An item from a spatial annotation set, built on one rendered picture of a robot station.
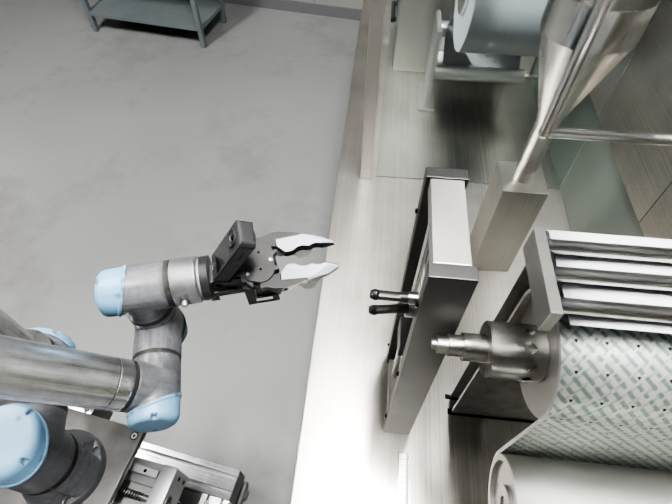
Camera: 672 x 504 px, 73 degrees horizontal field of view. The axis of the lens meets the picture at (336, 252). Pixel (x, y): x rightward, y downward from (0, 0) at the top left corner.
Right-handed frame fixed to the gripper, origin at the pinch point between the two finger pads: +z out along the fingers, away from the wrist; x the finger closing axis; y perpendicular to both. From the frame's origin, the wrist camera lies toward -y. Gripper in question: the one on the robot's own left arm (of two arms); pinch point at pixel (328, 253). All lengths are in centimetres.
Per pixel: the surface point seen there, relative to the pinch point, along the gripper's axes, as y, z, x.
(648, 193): 5, 63, -5
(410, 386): 6.0, 8.8, 21.3
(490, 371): -14.3, 13.2, 25.2
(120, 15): 152, -100, -308
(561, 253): -23.6, 20.6, 16.9
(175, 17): 151, -59, -298
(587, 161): 22, 70, -27
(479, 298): 33.9, 36.4, -0.6
